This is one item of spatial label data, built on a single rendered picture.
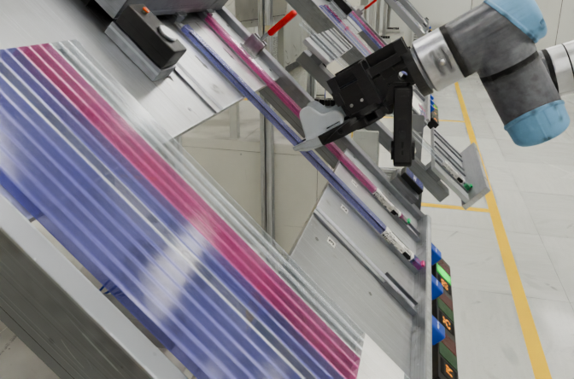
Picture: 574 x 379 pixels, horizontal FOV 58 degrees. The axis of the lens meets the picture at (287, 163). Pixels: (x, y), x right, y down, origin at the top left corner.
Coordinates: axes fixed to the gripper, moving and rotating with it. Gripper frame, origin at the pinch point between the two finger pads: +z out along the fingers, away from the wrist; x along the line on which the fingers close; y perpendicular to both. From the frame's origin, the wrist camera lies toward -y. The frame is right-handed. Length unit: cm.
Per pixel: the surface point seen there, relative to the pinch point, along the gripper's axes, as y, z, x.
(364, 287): -16.5, -3.1, 16.4
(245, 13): 37, 31, -107
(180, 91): 15.4, 5.1, 14.9
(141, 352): 0.1, -0.1, 48.2
